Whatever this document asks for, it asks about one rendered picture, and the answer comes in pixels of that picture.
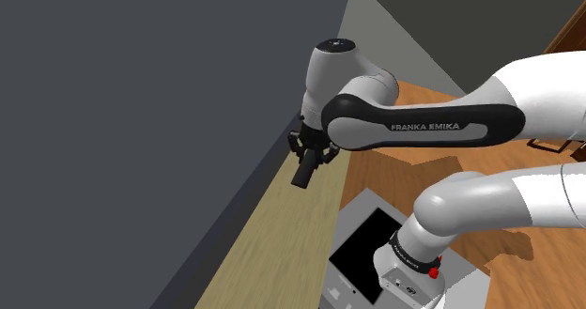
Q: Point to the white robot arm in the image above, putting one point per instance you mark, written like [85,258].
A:
[540,93]

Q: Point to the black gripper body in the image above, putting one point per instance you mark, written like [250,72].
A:
[313,137]

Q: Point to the dark brown wooden furniture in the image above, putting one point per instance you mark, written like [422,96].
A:
[572,33]

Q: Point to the grey robot stand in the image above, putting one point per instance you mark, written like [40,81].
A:
[361,244]

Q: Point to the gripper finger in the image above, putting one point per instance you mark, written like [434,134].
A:
[296,144]
[331,152]

